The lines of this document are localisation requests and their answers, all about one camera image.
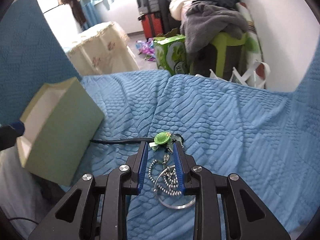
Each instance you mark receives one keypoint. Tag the grey fleece garment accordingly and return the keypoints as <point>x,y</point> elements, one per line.
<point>204,21</point>

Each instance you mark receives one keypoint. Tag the cream fluffy blanket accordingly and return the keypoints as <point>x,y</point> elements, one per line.
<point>176,6</point>

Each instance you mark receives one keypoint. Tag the green cardboard carton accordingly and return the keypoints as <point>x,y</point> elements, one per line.
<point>171,55</point>

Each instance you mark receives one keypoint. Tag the pale green cardboard box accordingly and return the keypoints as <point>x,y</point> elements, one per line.
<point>59,122</point>

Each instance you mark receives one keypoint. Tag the green plastic stool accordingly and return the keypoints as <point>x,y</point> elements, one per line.
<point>220,56</point>

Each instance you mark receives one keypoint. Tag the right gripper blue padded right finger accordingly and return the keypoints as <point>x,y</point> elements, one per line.
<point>224,200</point>

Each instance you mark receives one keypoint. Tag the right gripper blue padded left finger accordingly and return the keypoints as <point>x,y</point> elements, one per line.
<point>96,206</point>

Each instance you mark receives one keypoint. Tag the floral rolled mat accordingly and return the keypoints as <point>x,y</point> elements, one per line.
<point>252,46</point>

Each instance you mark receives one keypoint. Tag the blue textured sofa cover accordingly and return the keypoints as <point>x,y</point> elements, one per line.
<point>270,139</point>

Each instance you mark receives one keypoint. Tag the colourful crumpled umbrella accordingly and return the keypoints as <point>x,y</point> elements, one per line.
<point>147,49</point>

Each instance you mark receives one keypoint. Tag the cream lace covered table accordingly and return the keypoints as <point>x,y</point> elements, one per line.
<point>102,49</point>

